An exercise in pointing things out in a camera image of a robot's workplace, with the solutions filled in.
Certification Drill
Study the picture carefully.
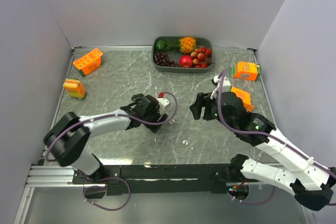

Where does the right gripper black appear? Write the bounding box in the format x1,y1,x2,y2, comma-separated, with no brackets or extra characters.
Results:
188,92,235,131

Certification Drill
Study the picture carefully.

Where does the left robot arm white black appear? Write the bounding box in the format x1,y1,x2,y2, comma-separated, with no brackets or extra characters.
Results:
43,94,169,183

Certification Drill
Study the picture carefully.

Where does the red apple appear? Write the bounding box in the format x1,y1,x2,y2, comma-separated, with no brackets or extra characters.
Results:
178,55,193,68

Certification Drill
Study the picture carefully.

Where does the red lychee bunch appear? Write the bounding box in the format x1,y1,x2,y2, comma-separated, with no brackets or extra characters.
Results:
190,47,214,68

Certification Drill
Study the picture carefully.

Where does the orange flat box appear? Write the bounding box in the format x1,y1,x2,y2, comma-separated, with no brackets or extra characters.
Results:
229,86,255,112

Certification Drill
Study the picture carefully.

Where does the dark grape bunch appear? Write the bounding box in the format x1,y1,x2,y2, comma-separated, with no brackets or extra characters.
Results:
153,51,179,67

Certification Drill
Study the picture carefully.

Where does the orange green box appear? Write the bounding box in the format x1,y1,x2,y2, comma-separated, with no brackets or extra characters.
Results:
229,61,261,81

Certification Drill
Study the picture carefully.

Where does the orange pineapple toy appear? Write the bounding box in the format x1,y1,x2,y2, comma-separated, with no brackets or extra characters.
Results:
165,37,197,54

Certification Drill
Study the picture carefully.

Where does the grey fruit tray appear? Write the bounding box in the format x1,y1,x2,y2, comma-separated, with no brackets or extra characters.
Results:
152,36,215,73

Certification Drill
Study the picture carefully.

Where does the green lime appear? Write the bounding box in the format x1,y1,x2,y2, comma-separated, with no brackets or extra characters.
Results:
155,40,166,51

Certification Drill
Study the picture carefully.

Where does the orange yellow carton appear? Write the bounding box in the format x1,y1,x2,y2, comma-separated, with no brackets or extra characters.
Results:
62,78,87,100

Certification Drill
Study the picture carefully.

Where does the orange juice carton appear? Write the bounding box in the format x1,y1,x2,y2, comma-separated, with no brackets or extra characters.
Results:
73,48,103,77

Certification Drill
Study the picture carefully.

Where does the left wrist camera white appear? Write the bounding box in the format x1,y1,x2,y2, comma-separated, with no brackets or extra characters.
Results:
157,92,170,110

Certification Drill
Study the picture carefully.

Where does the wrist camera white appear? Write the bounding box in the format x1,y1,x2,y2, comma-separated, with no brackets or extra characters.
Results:
210,76,232,99
157,92,170,110

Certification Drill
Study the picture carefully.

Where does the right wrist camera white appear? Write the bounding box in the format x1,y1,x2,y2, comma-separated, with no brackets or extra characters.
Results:
210,76,232,99

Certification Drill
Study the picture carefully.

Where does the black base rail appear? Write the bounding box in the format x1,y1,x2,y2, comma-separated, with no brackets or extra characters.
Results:
72,163,263,197

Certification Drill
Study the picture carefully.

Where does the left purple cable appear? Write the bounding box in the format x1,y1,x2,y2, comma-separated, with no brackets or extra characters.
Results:
45,91,179,211

